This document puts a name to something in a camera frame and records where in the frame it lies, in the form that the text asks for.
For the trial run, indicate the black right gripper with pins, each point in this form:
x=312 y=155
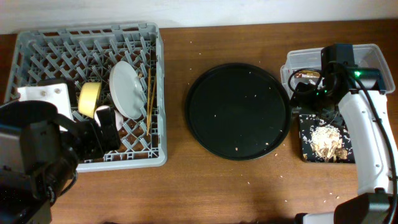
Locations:
x=305 y=100

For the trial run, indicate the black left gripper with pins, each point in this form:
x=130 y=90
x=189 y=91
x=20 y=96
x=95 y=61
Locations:
x=94 y=147

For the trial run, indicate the pink plastic cup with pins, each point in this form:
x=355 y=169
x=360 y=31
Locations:
x=118 y=117

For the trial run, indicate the yellow bowl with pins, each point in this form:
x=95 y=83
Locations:
x=89 y=95

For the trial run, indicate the wooden chopstick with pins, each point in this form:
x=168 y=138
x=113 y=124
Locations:
x=151 y=104
x=148 y=99

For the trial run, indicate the white round plate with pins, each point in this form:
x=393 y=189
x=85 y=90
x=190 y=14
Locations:
x=126 y=90

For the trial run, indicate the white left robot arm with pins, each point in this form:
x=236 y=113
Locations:
x=40 y=151

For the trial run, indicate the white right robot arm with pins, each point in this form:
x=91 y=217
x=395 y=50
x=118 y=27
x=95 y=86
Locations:
x=375 y=154

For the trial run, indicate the clear plastic waste bin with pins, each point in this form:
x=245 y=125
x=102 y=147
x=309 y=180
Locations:
x=304 y=59

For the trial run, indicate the grey plastic dishwasher rack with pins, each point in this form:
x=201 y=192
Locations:
x=87 y=55

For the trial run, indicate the black rectangular tray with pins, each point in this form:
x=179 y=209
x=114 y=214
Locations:
x=311 y=124

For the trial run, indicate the gold foil wrapper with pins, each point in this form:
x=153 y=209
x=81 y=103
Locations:
x=307 y=74

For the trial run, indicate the food scraps pile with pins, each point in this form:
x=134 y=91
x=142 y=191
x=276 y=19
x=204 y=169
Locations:
x=326 y=144

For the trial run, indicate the round black tray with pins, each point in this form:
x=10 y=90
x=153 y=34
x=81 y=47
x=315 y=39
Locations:
x=238 y=111

